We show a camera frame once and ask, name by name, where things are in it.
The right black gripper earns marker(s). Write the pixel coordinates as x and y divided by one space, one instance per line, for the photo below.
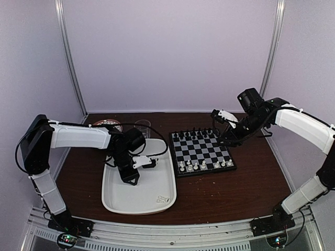
231 135

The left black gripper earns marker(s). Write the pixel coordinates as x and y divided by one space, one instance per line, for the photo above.
126 177

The white chess queen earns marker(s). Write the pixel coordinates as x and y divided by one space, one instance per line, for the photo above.
203 165

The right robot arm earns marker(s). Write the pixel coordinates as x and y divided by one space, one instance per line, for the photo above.
303 143

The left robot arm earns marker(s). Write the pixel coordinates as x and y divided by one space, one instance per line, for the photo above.
33 149

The white chess piece pair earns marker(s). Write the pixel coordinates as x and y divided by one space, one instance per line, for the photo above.
162 199

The black chess pieces row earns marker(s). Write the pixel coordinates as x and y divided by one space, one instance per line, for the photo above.
199 134

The white rectangular tray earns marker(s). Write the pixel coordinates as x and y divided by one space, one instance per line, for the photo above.
122 198

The black and white chessboard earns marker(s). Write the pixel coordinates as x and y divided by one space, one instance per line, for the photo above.
197 151

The clear drinking glass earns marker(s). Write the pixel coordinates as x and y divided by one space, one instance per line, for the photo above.
144 126

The patterned ceramic plate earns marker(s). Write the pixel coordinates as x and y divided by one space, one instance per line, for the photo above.
110 122

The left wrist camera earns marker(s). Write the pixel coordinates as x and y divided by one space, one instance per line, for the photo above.
144 162

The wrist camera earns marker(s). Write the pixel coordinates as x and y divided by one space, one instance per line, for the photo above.
144 162
222 116

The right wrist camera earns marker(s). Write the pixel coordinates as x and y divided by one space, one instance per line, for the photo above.
222 116

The front aluminium rail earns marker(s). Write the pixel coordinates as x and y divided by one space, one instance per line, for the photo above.
235 235

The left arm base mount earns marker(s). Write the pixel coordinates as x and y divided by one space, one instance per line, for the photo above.
73 226

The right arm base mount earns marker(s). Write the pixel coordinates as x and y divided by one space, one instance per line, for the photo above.
269 225

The left aluminium frame post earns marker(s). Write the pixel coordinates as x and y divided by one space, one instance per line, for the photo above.
59 8

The aluminium frame post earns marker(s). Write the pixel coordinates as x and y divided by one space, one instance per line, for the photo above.
59 8
275 39

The right aluminium frame post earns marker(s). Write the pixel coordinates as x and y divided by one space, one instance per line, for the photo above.
275 39

